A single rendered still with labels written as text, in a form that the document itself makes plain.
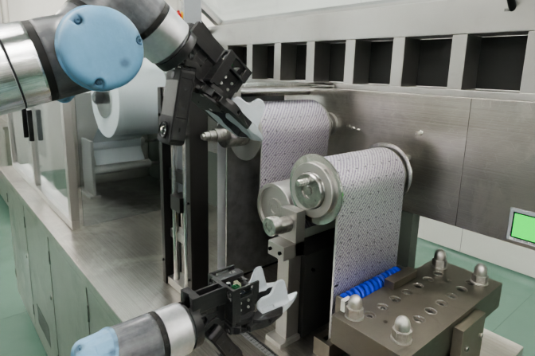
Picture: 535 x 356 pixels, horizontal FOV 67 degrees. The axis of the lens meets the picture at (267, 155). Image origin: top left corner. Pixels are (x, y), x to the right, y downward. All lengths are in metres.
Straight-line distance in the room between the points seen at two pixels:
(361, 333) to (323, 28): 0.83
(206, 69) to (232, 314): 0.37
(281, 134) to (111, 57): 0.66
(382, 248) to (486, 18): 0.55
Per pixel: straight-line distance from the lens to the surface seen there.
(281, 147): 1.00
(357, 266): 0.93
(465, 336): 0.92
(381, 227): 0.97
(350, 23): 1.20
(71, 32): 0.39
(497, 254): 3.68
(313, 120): 1.08
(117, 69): 0.40
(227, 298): 0.67
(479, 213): 1.03
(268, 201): 0.96
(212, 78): 0.61
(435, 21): 1.06
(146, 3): 0.57
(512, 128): 0.98
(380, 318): 0.87
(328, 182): 0.81
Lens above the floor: 1.49
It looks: 12 degrees down
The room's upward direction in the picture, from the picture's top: 1 degrees clockwise
